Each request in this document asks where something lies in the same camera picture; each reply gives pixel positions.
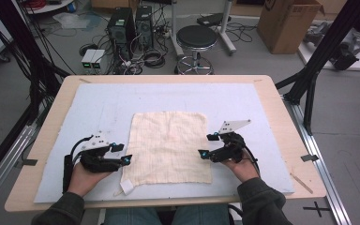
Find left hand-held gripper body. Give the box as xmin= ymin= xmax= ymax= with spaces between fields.
xmin=79 ymin=130 xmax=123 ymax=173

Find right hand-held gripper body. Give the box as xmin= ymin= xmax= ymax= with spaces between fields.
xmin=210 ymin=119 xmax=252 ymax=164

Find cream cloth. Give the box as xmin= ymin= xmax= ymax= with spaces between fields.
xmin=113 ymin=111 xmax=214 ymax=197

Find person's right hand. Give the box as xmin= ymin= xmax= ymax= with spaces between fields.
xmin=221 ymin=149 xmax=261 ymax=184

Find person's left hand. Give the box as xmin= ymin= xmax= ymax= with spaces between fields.
xmin=67 ymin=162 xmax=113 ymax=198

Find person's left leg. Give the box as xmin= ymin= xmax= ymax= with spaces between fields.
xmin=102 ymin=207 xmax=162 ymax=225

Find person's leg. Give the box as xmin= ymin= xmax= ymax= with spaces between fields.
xmin=172 ymin=204 xmax=233 ymax=225
xmin=102 ymin=207 xmax=162 ymax=225

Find white foam mat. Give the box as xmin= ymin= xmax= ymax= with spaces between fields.
xmin=33 ymin=82 xmax=295 ymax=204

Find person's right leg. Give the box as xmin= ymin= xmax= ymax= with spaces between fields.
xmin=172 ymin=204 xmax=233 ymax=225

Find white power supply box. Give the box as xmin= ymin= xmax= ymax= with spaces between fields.
xmin=91 ymin=49 xmax=107 ymax=70
xmin=81 ymin=49 xmax=98 ymax=70

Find black round stool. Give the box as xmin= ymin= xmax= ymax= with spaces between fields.
xmin=173 ymin=24 xmax=219 ymax=75

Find black tape cross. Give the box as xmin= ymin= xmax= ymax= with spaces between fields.
xmin=303 ymin=201 xmax=331 ymax=218

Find white metal table leg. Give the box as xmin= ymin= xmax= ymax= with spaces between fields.
xmin=218 ymin=0 xmax=237 ymax=55

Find black computer tower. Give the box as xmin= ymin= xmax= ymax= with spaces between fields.
xmin=134 ymin=5 xmax=155 ymax=51
xmin=107 ymin=7 xmax=136 ymax=60

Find black flat device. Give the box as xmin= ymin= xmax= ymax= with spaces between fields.
xmin=196 ymin=12 xmax=233 ymax=27

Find clear plastic bag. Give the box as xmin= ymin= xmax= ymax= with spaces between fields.
xmin=52 ymin=12 xmax=102 ymax=31

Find brown cardboard box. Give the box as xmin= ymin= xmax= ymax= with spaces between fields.
xmin=256 ymin=0 xmax=326 ymax=54

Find white round table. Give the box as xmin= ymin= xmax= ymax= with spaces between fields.
xmin=24 ymin=0 xmax=76 ymax=15

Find grey and black machine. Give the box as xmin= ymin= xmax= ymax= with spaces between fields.
xmin=303 ymin=22 xmax=360 ymax=71

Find right hand-held gripper cable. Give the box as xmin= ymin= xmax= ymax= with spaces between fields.
xmin=242 ymin=144 xmax=261 ymax=176

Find aluminium rail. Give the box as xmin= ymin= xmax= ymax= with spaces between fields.
xmin=282 ymin=95 xmax=353 ymax=225
xmin=0 ymin=125 xmax=38 ymax=214

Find coiled black cable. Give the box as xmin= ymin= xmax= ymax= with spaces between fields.
xmin=143 ymin=50 xmax=167 ymax=69

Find black metal frame with cables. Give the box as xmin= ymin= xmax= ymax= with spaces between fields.
xmin=0 ymin=0 xmax=71 ymax=126

